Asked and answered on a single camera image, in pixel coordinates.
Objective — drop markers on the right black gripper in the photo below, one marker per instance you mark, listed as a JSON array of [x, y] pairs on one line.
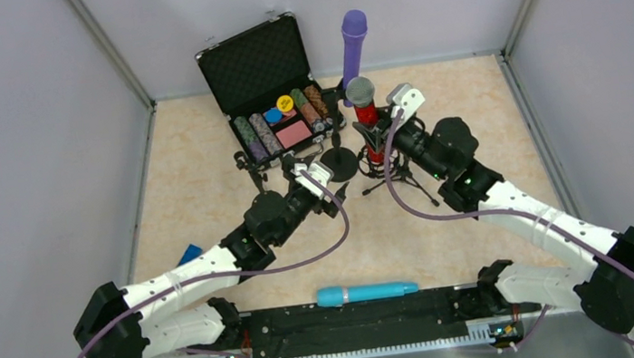
[[387, 137]]

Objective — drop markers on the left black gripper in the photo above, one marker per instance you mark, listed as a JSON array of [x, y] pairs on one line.
[[323, 202]]

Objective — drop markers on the black round base mic stand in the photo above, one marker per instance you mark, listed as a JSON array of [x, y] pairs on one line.
[[343, 162]]

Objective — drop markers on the red glitter microphone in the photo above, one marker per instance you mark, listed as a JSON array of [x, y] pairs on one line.
[[360, 93]]

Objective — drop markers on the black tripod mic stand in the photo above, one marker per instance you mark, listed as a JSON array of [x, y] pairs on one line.
[[242, 162]]

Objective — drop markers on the black shock mount tripod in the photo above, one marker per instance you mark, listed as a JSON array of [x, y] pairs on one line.
[[399, 171]]

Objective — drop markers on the purple microphone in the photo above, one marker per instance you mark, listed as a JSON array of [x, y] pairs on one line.
[[354, 30]]

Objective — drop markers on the light blue microphone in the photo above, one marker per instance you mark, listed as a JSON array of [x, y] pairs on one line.
[[335, 296]]

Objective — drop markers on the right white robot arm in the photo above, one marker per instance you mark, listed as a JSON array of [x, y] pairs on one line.
[[597, 272]]

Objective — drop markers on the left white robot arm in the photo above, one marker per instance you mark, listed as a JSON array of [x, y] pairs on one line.
[[176, 310]]

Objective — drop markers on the red card deck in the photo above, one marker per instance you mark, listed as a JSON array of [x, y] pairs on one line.
[[288, 116], [293, 134]]

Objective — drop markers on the green blue chip row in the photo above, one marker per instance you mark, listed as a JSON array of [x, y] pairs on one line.
[[251, 139]]

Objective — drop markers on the green red chip row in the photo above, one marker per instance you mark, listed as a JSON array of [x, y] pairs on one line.
[[306, 109]]

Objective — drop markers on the orange black chip row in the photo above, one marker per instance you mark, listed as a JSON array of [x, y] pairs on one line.
[[314, 96]]

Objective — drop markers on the blue dealer button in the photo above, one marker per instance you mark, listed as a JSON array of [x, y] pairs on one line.
[[273, 116]]

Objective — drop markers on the yellow big blind button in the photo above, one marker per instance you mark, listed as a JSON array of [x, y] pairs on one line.
[[284, 103]]

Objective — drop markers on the black poker chip case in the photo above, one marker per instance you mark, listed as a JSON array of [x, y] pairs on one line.
[[248, 72]]

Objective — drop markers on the colourful toy blocks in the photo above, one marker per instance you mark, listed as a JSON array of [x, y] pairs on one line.
[[191, 253]]

